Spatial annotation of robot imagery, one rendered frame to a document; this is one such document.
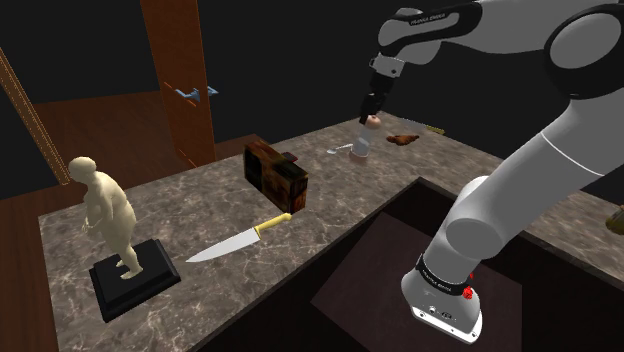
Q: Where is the brown door with blue handle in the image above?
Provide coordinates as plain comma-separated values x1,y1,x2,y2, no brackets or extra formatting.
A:
139,0,220,170

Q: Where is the dark brown patterned box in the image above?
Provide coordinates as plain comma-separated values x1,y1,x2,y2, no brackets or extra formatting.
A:
243,139,310,215

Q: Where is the cream figure on black base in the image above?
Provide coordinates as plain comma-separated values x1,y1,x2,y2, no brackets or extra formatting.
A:
67,155,182,324

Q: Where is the clear bottle with pink cap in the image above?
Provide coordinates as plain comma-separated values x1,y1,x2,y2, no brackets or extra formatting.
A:
349,113,383,165

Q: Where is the brown croissant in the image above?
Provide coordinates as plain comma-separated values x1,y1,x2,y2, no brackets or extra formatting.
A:
385,133,421,147

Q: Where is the yellow-handled kitchen knife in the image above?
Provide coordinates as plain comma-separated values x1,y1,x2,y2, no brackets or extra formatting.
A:
185,212,293,264

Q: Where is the olive-handled grey knife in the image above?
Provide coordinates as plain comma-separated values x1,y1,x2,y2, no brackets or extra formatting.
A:
403,117,446,136

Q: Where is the brown wooden beam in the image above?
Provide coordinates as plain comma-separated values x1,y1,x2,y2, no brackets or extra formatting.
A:
0,46,72,187

